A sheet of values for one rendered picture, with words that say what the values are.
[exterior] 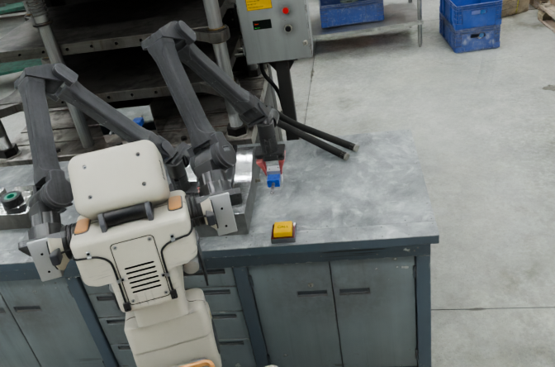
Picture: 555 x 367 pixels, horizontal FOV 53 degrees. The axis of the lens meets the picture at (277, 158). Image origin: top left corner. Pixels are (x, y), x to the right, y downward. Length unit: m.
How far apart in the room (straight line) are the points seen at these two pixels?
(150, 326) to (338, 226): 0.70
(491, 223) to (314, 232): 1.51
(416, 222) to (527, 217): 1.44
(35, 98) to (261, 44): 1.16
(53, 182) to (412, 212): 1.13
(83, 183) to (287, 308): 1.06
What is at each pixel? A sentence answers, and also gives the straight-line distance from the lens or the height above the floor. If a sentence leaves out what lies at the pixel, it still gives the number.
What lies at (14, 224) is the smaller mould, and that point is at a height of 0.82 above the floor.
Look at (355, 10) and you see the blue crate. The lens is 5.44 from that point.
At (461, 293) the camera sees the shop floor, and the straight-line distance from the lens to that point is 2.79.
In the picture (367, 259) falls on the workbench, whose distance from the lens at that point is 1.96.
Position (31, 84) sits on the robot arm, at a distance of 1.66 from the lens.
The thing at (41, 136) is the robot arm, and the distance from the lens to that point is 1.59.
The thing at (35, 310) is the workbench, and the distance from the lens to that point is 2.45.
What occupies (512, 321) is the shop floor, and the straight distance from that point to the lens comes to 2.70.
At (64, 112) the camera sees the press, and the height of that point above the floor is 0.79.
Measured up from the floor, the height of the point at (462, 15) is 0.35.
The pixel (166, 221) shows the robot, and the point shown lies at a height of 1.23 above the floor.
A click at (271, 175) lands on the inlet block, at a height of 0.95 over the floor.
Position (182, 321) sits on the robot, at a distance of 1.56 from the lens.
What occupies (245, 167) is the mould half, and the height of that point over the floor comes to 0.91.
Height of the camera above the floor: 1.97
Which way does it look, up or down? 31 degrees down
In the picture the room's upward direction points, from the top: 10 degrees counter-clockwise
